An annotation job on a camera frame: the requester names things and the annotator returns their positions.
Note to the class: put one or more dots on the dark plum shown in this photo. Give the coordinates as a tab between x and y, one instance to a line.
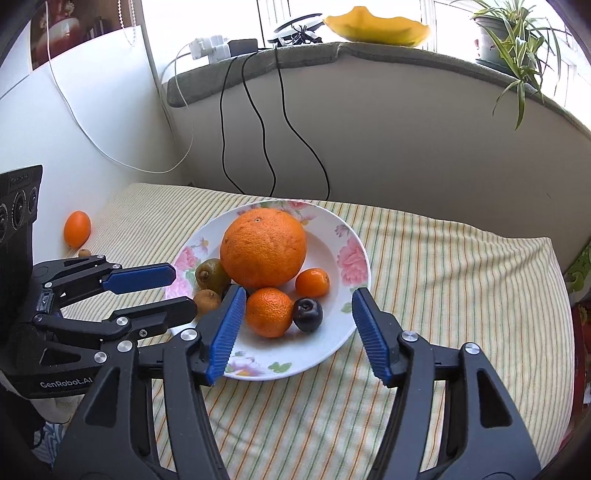
308	314

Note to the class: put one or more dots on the large round orange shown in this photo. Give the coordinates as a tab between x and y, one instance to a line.
263	249

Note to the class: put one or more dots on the white floral plate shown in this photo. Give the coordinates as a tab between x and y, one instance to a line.
318	341

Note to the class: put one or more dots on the striped blanket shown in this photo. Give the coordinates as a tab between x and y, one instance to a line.
438	277

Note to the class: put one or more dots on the green kiwi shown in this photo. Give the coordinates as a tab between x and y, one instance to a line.
210	272

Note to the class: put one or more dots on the black power adapter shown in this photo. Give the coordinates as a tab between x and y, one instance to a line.
243	46

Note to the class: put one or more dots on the yellow bowl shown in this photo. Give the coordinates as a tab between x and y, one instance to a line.
378	27

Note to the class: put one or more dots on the oval orange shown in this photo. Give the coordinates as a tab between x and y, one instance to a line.
77	228

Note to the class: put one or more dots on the medium mandarin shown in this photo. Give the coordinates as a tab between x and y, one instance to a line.
270	312

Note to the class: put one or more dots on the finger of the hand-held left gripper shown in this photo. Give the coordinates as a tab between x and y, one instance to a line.
138	277
152	316

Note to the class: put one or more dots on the white window frame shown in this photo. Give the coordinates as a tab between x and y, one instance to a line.
184	18

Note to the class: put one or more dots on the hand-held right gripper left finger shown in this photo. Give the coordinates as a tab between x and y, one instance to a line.
226	332

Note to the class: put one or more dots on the potted spider plant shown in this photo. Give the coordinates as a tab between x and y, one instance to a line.
512	41

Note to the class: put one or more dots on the small mandarin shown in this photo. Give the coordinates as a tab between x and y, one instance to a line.
312	282

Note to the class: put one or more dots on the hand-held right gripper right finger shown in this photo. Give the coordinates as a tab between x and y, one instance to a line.
371	332

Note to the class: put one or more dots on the grey windowsill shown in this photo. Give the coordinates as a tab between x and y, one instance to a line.
415	57

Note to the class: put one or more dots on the white power strip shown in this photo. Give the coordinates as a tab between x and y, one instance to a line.
214	47

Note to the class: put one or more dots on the green bag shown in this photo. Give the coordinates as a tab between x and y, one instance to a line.
579	272

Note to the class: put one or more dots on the brown wooden shelf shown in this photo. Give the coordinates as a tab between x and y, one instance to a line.
60	27

